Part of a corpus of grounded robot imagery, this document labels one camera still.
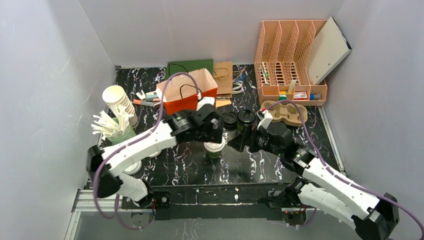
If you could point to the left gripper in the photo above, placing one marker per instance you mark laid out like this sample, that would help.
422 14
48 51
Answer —
213 129

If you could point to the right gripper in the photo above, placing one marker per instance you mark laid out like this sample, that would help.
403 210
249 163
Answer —
247 139

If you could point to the single green paper cup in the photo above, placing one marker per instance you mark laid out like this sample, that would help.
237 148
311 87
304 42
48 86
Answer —
241 126

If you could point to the single white cup lid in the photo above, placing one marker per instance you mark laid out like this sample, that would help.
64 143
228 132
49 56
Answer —
214 147

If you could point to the orange paper bag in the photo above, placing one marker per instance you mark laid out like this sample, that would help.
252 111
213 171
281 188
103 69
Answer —
181 94

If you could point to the white lids partial stack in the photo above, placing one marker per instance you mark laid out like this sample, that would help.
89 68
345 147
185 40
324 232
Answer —
155 154

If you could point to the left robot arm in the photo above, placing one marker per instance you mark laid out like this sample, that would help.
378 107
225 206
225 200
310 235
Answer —
106 166

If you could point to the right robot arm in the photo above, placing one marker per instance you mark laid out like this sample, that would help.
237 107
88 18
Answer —
318 185

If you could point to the black cup lids stack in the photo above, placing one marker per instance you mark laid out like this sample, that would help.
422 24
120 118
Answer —
230 121

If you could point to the stack of pulp cup carriers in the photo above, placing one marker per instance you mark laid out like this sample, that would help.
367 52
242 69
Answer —
288 113

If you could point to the brown kraft paper bag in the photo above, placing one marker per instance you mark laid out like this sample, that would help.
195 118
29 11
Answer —
223 75

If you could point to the green paper bag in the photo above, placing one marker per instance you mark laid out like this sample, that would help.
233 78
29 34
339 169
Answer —
188 66

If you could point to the red small box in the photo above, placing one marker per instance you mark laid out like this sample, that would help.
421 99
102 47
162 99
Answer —
300 96

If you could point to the white cup lids stack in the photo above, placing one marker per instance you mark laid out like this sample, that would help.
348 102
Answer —
133 169

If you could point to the pink desk file organizer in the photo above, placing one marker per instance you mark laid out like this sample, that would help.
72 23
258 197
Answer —
281 59

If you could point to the green cup of straws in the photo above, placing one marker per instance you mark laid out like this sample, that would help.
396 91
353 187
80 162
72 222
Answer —
117 130

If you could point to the tall stack paper cups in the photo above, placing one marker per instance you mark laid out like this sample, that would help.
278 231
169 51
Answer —
115 96

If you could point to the white board panel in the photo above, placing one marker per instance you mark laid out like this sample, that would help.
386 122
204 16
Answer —
328 49

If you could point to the metal base rail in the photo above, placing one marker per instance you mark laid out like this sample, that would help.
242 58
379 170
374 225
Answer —
233 201

